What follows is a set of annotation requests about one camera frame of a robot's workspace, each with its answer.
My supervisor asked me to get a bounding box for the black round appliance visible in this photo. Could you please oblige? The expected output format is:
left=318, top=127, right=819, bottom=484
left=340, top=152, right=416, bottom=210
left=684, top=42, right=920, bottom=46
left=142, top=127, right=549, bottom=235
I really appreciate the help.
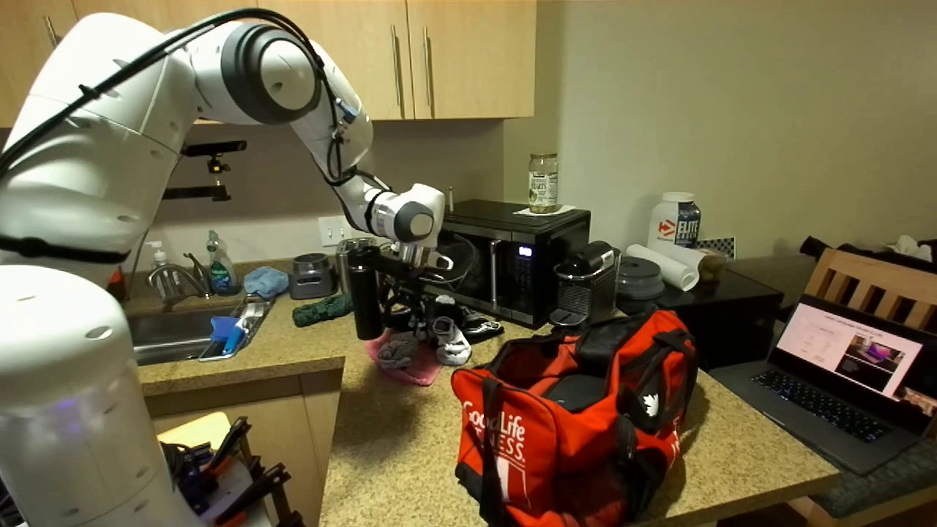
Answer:
left=614, top=254, right=668, bottom=304

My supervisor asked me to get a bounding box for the pink knit cloth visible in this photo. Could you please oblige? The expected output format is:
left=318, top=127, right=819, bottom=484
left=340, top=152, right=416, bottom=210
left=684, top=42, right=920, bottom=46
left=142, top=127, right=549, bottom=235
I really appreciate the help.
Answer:
left=365, top=327, right=445, bottom=390

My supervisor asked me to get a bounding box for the white crumpled cloth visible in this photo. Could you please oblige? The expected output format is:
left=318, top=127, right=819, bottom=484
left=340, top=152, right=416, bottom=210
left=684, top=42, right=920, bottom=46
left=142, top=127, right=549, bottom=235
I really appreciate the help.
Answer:
left=884, top=231, right=937, bottom=266

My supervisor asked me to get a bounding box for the wooden slatted chair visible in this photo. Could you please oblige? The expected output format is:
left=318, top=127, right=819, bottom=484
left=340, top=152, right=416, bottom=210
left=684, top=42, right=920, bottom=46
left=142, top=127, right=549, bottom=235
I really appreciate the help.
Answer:
left=800, top=244, right=937, bottom=338

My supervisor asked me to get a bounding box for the red duffel bag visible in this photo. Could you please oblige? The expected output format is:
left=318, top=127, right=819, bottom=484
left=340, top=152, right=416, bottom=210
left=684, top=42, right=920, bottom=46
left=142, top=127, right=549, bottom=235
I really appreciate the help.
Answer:
left=447, top=308, right=701, bottom=527

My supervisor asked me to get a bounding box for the white paper towel roll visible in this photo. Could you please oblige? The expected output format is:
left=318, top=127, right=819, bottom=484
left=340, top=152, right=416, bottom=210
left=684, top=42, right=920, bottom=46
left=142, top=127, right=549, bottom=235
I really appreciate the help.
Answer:
left=624, top=244, right=704, bottom=292

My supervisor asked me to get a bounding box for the open grey laptop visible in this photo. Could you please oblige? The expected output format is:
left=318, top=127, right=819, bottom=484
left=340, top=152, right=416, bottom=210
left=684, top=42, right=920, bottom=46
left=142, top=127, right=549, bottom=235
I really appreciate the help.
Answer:
left=709, top=292, right=937, bottom=477

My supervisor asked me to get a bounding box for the white plastic jug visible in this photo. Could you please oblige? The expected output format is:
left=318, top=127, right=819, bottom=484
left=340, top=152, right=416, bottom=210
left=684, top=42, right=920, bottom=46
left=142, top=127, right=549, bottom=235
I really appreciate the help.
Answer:
left=650, top=191, right=701, bottom=250

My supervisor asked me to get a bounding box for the metal sink faucet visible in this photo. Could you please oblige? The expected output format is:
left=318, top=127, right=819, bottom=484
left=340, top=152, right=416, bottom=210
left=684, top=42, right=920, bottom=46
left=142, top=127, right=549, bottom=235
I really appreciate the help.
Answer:
left=142, top=254, right=212, bottom=304

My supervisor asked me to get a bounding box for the black white checkered cloth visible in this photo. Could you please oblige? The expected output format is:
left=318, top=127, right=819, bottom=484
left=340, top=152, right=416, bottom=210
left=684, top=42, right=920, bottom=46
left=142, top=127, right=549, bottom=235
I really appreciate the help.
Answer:
left=693, top=231, right=740, bottom=263

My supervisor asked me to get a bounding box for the blue dish brush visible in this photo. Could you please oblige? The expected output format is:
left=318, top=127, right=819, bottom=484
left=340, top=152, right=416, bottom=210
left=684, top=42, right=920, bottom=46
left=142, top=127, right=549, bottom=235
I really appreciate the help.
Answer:
left=204, top=295, right=271, bottom=357

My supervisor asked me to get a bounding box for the light wooden side table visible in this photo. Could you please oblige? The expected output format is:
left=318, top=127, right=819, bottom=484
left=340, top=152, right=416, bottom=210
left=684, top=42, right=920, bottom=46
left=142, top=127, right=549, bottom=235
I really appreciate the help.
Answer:
left=155, top=409, right=243, bottom=453

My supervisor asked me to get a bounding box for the small black countertop device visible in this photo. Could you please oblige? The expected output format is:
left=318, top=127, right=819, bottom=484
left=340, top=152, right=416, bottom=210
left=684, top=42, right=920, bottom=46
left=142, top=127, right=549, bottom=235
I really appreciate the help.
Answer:
left=289, top=253, right=340, bottom=303

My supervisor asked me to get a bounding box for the glass jar with label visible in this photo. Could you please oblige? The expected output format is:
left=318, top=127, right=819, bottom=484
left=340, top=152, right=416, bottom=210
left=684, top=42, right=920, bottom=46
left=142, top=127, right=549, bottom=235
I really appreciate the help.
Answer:
left=527, top=152, right=562, bottom=213

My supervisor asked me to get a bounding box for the clear soap dispenser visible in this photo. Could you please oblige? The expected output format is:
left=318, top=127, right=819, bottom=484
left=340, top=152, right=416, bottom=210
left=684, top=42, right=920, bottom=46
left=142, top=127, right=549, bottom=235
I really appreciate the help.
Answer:
left=142, top=241, right=174, bottom=295

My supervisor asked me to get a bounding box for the blue cloth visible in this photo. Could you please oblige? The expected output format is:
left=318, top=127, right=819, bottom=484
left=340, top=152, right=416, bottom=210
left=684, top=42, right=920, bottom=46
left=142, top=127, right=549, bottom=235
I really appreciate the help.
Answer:
left=240, top=263, right=293, bottom=304

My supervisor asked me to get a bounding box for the black coffee machine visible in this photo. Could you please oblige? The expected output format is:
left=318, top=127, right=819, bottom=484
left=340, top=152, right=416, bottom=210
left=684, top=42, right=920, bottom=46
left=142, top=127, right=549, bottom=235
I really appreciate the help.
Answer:
left=548, top=241, right=619, bottom=332

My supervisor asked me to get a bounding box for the white wall outlet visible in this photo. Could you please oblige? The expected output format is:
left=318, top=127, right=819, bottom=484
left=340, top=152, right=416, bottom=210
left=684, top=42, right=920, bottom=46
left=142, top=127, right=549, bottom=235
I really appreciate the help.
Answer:
left=316, top=213, right=354, bottom=247

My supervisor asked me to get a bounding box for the teal dish soap bottle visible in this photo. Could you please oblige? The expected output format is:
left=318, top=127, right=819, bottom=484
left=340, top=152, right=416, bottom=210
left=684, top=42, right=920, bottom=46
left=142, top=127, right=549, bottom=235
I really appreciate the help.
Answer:
left=202, top=228, right=240, bottom=300

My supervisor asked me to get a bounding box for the dark green rolled towel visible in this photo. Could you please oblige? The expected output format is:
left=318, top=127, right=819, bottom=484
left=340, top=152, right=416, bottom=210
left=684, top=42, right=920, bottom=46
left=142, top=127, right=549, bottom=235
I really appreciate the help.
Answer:
left=289, top=291, right=357, bottom=332

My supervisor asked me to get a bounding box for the steel kitchen sink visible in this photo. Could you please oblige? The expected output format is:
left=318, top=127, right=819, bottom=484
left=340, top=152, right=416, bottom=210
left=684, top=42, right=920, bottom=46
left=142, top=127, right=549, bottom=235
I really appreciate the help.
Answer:
left=122, top=303, right=275, bottom=368

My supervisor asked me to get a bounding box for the dark grey textured cushion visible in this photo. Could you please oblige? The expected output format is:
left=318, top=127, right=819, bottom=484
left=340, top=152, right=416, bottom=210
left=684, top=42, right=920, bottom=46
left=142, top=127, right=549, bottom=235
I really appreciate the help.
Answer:
left=810, top=439, right=937, bottom=521

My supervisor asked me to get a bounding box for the black handled tool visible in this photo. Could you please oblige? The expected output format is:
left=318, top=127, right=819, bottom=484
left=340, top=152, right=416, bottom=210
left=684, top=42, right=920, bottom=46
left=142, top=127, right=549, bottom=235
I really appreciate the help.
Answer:
left=158, top=418, right=296, bottom=527

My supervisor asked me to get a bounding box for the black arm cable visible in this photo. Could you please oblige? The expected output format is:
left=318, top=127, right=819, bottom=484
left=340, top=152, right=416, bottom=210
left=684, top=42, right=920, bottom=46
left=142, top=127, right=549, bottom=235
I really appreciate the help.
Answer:
left=0, top=5, right=368, bottom=193

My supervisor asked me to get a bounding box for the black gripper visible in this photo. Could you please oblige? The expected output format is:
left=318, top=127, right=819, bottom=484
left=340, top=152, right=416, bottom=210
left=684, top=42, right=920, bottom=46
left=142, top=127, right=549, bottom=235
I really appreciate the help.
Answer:
left=374, top=241, right=463, bottom=338

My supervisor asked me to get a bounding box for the black microwave oven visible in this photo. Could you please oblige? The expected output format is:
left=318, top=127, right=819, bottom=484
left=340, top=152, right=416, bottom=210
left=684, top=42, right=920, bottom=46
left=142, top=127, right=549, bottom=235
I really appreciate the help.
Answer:
left=436, top=200, right=595, bottom=332

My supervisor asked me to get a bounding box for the black box cabinet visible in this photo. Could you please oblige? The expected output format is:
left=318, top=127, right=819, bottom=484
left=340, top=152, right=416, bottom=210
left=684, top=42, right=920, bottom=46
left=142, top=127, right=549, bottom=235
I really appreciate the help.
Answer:
left=653, top=266, right=786, bottom=371

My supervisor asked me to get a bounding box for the grey white sock pair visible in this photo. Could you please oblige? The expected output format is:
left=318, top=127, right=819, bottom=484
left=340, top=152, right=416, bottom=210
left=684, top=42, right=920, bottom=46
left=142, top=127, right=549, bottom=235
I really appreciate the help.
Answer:
left=374, top=332, right=425, bottom=374

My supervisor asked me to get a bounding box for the wooden wall cabinet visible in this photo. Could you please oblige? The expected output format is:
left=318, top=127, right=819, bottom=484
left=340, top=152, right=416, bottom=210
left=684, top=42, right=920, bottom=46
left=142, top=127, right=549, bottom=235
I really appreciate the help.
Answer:
left=0, top=0, right=537, bottom=128

